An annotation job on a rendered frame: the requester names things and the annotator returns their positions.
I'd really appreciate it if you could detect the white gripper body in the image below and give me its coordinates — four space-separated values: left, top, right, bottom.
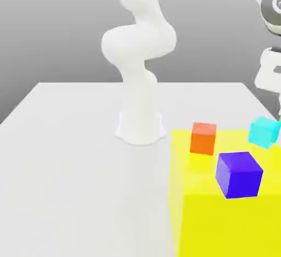
254 47 281 93

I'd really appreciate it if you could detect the small cyan cube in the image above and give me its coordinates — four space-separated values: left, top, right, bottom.
247 116 281 150

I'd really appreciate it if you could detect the small blue cube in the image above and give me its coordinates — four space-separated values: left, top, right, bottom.
215 151 265 200

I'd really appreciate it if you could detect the small orange cube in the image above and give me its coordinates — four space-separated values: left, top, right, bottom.
189 121 217 157

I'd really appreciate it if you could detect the large yellow box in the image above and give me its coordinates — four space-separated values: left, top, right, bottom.
168 128 281 257

